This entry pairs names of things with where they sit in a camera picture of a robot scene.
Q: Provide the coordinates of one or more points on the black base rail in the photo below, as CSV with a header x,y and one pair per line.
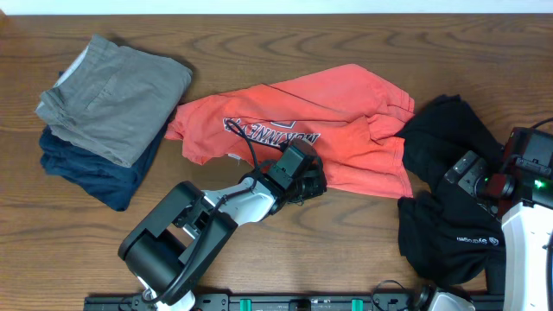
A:
x,y
224,302

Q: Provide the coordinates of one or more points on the folded navy blue garment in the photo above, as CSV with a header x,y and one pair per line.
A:
x,y
106,181

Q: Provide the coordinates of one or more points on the folded grey trousers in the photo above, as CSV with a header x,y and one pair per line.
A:
x,y
113,100

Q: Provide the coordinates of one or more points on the red printed t-shirt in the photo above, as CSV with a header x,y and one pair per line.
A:
x,y
350,115

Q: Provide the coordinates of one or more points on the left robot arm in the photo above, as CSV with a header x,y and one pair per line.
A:
x,y
174,245

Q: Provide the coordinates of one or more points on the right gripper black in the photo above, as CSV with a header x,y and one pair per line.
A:
x,y
469,178

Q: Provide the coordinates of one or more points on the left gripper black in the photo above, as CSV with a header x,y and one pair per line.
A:
x,y
314,182

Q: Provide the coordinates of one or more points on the black Sydrogen garment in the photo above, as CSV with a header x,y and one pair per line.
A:
x,y
443,233

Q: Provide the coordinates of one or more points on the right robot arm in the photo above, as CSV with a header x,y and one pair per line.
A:
x,y
519,196

